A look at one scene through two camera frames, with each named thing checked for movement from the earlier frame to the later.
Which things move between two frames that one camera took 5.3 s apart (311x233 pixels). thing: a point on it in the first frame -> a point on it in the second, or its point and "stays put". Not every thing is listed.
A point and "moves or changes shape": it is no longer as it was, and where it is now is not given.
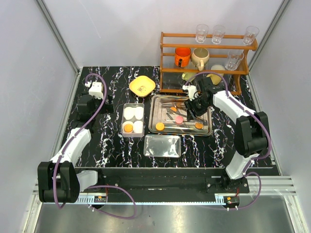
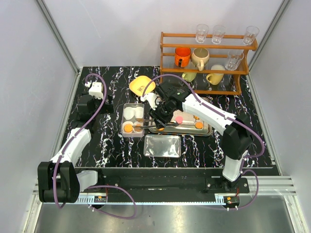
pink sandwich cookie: x=179 y=119 stays put
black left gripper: x=108 y=108 stays put
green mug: x=186 y=75 stays put
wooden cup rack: x=185 y=58 stays put
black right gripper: x=190 y=106 -> x=160 y=121
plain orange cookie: x=173 y=108 moves or changes shape
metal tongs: x=168 y=110 moves or changes shape
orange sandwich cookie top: x=128 y=127 stays put
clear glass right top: x=251 y=32 stays put
